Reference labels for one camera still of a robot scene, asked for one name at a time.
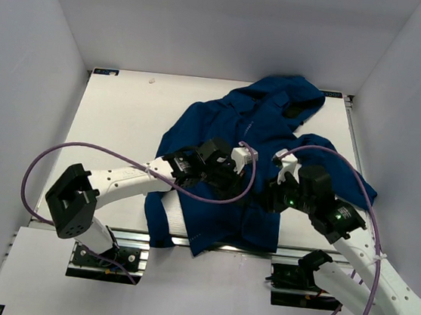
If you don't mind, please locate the right blue table label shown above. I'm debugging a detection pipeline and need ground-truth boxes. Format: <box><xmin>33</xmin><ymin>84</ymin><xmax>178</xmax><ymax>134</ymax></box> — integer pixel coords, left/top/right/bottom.
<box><xmin>322</xmin><ymin>91</ymin><xmax>343</xmax><ymax>99</ymax></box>

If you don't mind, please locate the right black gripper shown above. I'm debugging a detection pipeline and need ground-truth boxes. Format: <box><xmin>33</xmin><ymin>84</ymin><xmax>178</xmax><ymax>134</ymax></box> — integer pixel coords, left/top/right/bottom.
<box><xmin>252</xmin><ymin>165</ymin><xmax>318</xmax><ymax>219</ymax></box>

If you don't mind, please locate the left blue table label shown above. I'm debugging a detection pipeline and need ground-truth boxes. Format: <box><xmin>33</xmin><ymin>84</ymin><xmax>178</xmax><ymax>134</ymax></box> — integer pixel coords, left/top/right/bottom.
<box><xmin>92</xmin><ymin>68</ymin><xmax>119</xmax><ymax>76</ymax></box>

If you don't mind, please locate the aluminium table frame rail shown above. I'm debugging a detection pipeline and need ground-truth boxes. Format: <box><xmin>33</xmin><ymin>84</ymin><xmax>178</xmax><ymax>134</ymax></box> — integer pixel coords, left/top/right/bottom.
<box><xmin>327</xmin><ymin>93</ymin><xmax>403</xmax><ymax>261</ymax></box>

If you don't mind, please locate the purple cable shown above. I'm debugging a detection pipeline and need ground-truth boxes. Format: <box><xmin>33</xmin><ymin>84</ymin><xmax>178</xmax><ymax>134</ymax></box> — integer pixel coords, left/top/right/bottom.
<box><xmin>11</xmin><ymin>117</ymin><xmax>261</xmax><ymax>297</ymax></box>
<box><xmin>255</xmin><ymin>141</ymin><xmax>395</xmax><ymax>315</ymax></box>

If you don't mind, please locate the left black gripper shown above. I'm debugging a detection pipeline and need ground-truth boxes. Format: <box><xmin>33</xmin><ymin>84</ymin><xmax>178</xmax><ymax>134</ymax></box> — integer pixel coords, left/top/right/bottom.
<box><xmin>197</xmin><ymin>157</ymin><xmax>249</xmax><ymax>206</ymax></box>

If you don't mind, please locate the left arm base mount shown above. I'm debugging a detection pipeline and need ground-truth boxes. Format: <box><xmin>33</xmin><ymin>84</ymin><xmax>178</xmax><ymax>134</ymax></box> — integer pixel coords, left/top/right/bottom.
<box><xmin>66</xmin><ymin>240</ymin><xmax>150</xmax><ymax>286</ymax></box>

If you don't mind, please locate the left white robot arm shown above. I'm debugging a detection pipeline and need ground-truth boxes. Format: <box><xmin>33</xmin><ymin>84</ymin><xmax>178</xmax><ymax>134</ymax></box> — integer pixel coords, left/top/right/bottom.
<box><xmin>45</xmin><ymin>137</ymin><xmax>258</xmax><ymax>267</ymax></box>

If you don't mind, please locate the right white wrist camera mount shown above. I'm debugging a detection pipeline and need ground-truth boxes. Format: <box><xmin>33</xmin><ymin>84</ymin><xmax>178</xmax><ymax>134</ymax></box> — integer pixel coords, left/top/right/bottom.
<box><xmin>273</xmin><ymin>148</ymin><xmax>298</xmax><ymax>185</ymax></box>

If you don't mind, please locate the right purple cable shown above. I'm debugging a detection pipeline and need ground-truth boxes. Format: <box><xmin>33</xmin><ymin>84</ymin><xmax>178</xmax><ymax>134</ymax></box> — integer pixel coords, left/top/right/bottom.
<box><xmin>255</xmin><ymin>141</ymin><xmax>395</xmax><ymax>315</ymax></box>

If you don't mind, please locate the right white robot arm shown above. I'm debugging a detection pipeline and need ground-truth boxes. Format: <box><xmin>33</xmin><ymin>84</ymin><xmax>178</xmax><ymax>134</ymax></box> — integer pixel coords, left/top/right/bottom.
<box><xmin>265</xmin><ymin>160</ymin><xmax>421</xmax><ymax>315</ymax></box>

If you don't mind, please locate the blue hooded zip jacket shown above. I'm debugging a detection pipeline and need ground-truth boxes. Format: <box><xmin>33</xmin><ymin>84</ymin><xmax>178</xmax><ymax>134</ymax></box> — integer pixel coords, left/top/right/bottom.
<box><xmin>156</xmin><ymin>76</ymin><xmax>377</xmax><ymax>255</ymax></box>

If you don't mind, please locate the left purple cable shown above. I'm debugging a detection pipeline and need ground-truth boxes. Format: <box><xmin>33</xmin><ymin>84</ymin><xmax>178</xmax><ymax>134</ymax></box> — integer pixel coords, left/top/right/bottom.
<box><xmin>11</xmin><ymin>117</ymin><xmax>261</xmax><ymax>297</ymax></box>

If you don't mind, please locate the blue table label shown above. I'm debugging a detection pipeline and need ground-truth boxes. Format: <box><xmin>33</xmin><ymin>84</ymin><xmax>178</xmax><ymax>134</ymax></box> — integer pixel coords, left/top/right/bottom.
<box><xmin>92</xmin><ymin>68</ymin><xmax>119</xmax><ymax>76</ymax></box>
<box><xmin>322</xmin><ymin>91</ymin><xmax>343</xmax><ymax>99</ymax></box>

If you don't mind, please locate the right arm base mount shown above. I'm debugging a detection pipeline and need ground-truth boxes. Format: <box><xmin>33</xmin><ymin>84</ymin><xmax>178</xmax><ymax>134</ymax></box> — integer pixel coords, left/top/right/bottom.
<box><xmin>265</xmin><ymin>250</ymin><xmax>340</xmax><ymax>311</ymax></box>

